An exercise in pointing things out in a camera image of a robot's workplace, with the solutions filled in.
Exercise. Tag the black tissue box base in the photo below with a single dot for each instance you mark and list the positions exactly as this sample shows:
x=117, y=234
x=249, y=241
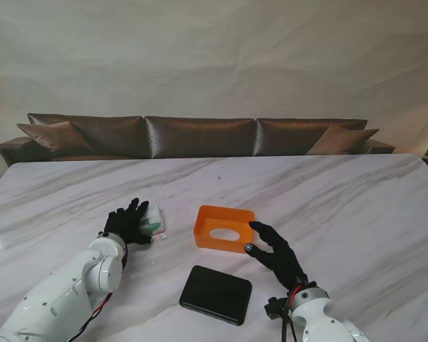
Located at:
x=215, y=295

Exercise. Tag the brown leather sofa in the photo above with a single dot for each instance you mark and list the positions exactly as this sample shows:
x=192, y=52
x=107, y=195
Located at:
x=199, y=137

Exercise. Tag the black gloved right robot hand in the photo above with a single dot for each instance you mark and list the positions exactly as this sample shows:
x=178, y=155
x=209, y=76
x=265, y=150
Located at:
x=281, y=260

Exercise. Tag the brown throw pillow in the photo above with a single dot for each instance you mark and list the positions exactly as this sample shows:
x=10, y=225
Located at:
x=57, y=137
x=342, y=140

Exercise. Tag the small white paper scrap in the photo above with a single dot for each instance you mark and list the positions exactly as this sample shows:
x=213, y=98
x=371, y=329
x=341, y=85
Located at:
x=160, y=237

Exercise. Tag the white green tissue pack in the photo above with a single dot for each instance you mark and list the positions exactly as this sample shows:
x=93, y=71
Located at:
x=153, y=221

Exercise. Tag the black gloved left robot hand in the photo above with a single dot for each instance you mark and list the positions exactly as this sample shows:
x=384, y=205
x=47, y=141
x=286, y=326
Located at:
x=126, y=224

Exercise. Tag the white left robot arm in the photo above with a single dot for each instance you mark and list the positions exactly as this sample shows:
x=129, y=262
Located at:
x=67, y=292

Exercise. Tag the orange plastic tissue box cover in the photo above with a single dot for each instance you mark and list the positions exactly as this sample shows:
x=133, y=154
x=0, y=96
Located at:
x=224, y=213

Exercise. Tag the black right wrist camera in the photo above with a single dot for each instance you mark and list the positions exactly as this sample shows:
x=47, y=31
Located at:
x=275, y=308

